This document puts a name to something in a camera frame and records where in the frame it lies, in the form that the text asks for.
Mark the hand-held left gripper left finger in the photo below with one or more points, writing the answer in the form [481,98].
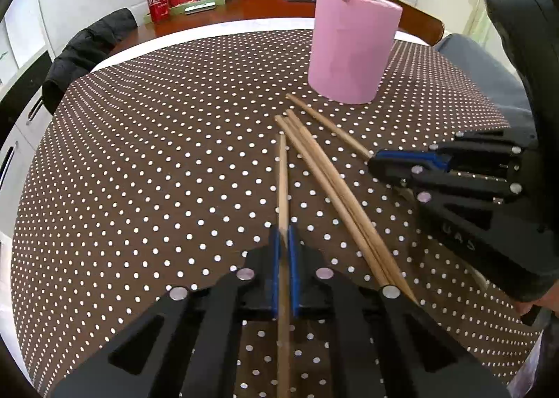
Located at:
[274,275]

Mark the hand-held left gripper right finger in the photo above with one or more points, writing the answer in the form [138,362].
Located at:
[294,275]

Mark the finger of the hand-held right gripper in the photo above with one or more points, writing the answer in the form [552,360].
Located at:
[393,171]
[410,156]

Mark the wooden chopstick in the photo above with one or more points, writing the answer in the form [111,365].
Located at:
[320,152]
[283,188]
[312,154]
[327,125]
[304,155]

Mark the pink cup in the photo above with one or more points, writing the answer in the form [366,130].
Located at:
[349,48]

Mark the person's right hand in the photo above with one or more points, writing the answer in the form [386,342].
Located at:
[533,304]

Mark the wooden chair back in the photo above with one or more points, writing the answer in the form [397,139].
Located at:
[419,18]

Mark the brown polka dot tablecloth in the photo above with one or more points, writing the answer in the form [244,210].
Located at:
[153,184]

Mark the white table cloth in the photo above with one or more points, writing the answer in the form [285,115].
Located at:
[196,31]

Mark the white flat device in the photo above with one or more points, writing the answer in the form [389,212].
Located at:
[200,8]

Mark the black jacket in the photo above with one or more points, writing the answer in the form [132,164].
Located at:
[83,57]

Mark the white and black cabinet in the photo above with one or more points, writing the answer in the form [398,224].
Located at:
[26,88]

